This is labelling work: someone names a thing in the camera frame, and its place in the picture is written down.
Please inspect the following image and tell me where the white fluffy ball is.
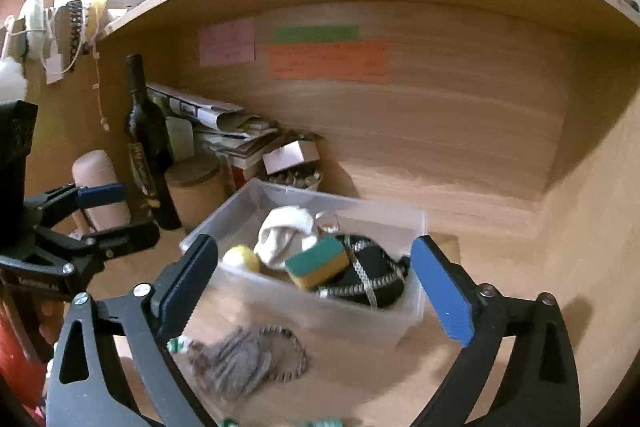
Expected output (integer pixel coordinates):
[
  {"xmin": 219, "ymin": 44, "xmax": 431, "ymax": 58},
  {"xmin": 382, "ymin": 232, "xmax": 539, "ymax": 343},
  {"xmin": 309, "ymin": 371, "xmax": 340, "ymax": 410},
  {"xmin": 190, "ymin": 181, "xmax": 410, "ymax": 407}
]
[{"xmin": 0, "ymin": 57, "xmax": 26, "ymax": 100}]

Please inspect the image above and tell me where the white plush toy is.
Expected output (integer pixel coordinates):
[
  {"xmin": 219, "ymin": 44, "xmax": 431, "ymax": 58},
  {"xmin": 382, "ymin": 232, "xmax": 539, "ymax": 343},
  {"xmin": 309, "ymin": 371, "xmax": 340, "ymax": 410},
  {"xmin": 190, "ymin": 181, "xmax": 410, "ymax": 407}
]
[{"xmin": 20, "ymin": 0, "xmax": 52, "ymax": 58}]

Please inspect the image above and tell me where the red cloth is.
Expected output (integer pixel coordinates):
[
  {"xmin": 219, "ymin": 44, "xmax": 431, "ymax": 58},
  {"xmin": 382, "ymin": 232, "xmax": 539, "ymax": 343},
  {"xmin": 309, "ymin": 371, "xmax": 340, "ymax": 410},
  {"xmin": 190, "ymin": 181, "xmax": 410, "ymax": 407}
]
[{"xmin": 0, "ymin": 302, "xmax": 51, "ymax": 410}]

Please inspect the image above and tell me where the green paper note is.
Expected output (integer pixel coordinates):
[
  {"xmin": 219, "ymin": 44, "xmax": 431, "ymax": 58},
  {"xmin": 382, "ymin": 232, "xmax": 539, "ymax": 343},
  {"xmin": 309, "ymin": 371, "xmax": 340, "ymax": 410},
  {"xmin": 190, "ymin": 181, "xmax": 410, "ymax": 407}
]
[{"xmin": 272, "ymin": 25, "xmax": 361, "ymax": 44}]

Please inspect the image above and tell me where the orange paper note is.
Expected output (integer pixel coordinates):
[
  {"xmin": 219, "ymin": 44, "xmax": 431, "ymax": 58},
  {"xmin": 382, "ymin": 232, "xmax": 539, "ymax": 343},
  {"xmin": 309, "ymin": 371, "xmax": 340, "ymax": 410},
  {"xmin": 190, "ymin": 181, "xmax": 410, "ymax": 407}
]
[{"xmin": 267, "ymin": 42, "xmax": 392, "ymax": 84}]

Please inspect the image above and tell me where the stack of papers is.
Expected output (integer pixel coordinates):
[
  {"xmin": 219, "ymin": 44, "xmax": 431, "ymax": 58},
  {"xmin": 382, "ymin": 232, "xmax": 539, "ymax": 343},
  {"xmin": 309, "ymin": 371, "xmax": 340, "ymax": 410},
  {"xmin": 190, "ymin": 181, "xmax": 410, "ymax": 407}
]
[{"xmin": 145, "ymin": 82, "xmax": 282, "ymax": 168}]

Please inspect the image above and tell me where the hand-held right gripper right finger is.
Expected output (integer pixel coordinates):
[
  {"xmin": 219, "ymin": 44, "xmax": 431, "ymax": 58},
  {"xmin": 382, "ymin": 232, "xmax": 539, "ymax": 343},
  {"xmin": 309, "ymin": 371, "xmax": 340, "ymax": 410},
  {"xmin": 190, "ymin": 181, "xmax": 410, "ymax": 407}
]
[{"xmin": 410, "ymin": 235, "xmax": 582, "ymax": 427}]

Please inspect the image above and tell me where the grey knitted cloth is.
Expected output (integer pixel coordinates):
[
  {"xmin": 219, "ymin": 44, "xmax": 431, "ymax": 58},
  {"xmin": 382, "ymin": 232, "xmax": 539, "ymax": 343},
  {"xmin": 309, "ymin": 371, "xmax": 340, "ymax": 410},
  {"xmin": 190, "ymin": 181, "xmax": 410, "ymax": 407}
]
[{"xmin": 187, "ymin": 326, "xmax": 308, "ymax": 400}]

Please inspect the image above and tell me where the beaded band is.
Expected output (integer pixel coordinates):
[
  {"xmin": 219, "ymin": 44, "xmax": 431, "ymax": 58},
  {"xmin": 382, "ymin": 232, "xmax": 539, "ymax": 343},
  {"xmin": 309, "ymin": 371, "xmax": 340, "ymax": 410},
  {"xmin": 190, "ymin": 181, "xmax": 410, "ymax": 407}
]
[{"xmin": 54, "ymin": 0, "xmax": 84, "ymax": 74}]

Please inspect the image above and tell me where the beige cylinder roll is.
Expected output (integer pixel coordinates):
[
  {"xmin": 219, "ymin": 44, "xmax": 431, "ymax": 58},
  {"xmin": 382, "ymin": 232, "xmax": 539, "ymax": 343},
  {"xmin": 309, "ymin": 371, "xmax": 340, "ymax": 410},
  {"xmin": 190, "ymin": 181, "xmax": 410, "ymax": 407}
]
[{"xmin": 71, "ymin": 149, "xmax": 132, "ymax": 233}]

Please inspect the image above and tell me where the yellow ball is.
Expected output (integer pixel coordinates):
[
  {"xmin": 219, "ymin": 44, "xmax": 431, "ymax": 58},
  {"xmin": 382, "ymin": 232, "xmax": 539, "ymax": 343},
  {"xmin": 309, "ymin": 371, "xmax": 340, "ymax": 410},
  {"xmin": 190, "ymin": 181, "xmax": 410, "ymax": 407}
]
[{"xmin": 222, "ymin": 245, "xmax": 262, "ymax": 274}]

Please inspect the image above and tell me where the small cardboard box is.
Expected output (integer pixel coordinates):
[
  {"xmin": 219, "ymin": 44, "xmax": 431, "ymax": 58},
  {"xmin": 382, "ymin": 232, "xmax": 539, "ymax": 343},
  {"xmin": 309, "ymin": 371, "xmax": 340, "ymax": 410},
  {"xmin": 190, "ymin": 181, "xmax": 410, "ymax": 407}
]
[{"xmin": 262, "ymin": 139, "xmax": 323, "ymax": 190}]

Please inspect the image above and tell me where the clear plastic bin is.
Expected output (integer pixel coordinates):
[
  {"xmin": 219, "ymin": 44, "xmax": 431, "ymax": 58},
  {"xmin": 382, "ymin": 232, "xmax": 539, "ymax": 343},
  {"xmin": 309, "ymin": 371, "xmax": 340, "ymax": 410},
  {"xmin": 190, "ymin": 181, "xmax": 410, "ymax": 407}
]
[{"xmin": 179, "ymin": 178, "xmax": 428, "ymax": 350}]

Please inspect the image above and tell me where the green and yellow sponge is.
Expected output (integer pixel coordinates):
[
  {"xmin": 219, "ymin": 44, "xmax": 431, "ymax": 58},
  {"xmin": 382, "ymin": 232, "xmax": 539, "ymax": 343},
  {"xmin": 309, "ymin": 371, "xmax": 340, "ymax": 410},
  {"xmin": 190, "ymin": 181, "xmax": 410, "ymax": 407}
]
[{"xmin": 285, "ymin": 236, "xmax": 351, "ymax": 290}]

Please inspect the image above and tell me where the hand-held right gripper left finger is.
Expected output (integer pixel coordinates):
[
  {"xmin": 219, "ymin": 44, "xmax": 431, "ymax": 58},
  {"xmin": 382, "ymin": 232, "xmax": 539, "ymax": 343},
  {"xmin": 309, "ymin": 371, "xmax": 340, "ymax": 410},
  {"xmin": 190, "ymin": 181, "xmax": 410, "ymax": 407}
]
[{"xmin": 45, "ymin": 234, "xmax": 221, "ymax": 427}]

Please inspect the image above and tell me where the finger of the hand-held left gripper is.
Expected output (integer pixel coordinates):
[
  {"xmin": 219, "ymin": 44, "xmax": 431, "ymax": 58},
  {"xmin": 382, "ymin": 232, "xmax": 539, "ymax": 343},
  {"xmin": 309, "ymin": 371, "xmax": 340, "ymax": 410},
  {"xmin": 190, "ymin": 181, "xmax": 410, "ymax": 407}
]
[
  {"xmin": 22, "ymin": 182, "xmax": 128, "ymax": 234},
  {"xmin": 34, "ymin": 216, "xmax": 162, "ymax": 278}
]

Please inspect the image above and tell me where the small clear glass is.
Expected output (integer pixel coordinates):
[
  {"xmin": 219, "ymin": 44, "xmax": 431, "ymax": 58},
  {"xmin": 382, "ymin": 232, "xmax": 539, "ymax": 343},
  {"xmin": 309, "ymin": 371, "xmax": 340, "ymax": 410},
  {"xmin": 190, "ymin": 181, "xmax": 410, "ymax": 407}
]
[{"xmin": 315, "ymin": 212, "xmax": 342, "ymax": 238}]

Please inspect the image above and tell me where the hanging beige cord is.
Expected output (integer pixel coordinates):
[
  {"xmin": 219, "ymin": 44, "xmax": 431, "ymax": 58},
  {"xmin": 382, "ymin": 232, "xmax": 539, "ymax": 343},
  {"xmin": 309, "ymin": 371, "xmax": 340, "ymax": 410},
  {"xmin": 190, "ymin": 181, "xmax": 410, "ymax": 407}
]
[{"xmin": 91, "ymin": 41, "xmax": 112, "ymax": 131}]

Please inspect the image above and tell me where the cardboard canister with cork lid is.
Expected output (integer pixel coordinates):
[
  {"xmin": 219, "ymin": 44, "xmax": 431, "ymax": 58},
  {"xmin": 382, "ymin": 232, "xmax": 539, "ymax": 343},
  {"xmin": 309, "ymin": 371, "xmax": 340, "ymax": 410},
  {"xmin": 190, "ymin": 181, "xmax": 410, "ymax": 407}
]
[{"xmin": 165, "ymin": 157, "xmax": 228, "ymax": 233}]

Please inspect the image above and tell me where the pink paper note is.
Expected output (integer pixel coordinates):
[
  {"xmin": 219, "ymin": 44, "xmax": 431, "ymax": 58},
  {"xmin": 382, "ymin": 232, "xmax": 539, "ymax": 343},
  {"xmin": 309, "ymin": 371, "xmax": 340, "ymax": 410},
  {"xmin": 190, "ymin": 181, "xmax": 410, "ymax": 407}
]
[{"xmin": 198, "ymin": 19, "xmax": 257, "ymax": 66}]

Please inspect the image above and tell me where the white sock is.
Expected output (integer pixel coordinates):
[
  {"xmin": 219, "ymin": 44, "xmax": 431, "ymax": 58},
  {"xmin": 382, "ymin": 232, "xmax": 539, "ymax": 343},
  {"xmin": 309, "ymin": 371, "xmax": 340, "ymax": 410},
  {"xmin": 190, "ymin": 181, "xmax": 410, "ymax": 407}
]
[{"xmin": 253, "ymin": 205, "xmax": 316, "ymax": 270}]

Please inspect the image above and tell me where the white plastic bottle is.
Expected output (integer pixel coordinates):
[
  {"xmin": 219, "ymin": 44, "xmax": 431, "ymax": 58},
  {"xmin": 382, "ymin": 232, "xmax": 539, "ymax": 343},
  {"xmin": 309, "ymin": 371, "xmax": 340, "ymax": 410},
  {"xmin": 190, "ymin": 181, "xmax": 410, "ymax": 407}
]
[{"xmin": 165, "ymin": 117, "xmax": 196, "ymax": 162}]

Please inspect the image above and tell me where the black cloth with silver trim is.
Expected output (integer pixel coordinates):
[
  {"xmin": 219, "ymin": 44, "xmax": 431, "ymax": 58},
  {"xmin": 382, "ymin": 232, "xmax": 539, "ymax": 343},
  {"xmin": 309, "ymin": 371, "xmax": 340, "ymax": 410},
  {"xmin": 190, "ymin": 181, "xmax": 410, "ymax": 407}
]
[{"xmin": 317, "ymin": 233, "xmax": 412, "ymax": 309}]

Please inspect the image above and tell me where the dark wine bottle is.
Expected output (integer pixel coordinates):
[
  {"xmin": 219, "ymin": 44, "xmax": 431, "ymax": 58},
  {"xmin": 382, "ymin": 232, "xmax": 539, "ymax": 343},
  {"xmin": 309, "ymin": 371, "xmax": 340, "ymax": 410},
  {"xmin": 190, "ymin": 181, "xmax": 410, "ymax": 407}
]
[{"xmin": 124, "ymin": 53, "xmax": 183, "ymax": 230}]

